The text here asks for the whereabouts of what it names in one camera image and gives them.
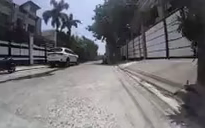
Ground dark hedge of trees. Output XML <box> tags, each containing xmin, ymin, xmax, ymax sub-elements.
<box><xmin>56</xmin><ymin>31</ymin><xmax>100</xmax><ymax>63</ymax></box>

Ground grey concrete road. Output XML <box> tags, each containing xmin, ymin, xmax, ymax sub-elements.
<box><xmin>0</xmin><ymin>60</ymin><xmax>188</xmax><ymax>128</ymax></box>

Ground large dark tree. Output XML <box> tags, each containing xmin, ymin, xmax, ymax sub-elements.
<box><xmin>88</xmin><ymin>0</ymin><xmax>141</xmax><ymax>65</ymax></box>

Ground white car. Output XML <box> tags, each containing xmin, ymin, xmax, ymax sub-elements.
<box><xmin>46</xmin><ymin>46</ymin><xmax>80</xmax><ymax>68</ymax></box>

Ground cracked concrete verge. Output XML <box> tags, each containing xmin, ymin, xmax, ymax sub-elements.
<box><xmin>118</xmin><ymin>58</ymin><xmax>199</xmax><ymax>98</ymax></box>

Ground palm trees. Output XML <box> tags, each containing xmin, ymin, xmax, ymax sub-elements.
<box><xmin>42</xmin><ymin>0</ymin><xmax>83</xmax><ymax>48</ymax></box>

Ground grey concrete sidewalk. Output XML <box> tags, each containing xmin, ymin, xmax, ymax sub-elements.
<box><xmin>0</xmin><ymin>64</ymin><xmax>59</xmax><ymax>86</ymax></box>

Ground row of grey houses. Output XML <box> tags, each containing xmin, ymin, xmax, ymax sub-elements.
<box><xmin>0</xmin><ymin>0</ymin><xmax>44</xmax><ymax>44</ymax></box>

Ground dark vehicle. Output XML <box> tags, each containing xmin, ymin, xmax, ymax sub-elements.
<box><xmin>0</xmin><ymin>53</ymin><xmax>17</xmax><ymax>74</ymax></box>

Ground white panelled fence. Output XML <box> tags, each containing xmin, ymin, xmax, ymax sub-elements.
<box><xmin>0</xmin><ymin>34</ymin><xmax>53</xmax><ymax>66</ymax></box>

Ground white panelled wall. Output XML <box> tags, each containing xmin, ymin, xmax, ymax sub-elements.
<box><xmin>119</xmin><ymin>8</ymin><xmax>196</xmax><ymax>60</ymax></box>

